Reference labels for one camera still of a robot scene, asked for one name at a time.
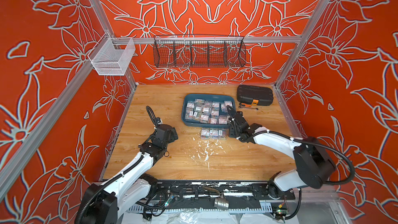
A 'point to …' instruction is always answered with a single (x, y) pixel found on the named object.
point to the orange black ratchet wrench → (245, 104)
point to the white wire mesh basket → (110, 56)
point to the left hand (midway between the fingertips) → (167, 130)
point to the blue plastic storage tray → (207, 110)
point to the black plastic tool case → (257, 95)
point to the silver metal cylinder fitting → (221, 204)
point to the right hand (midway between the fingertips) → (232, 129)
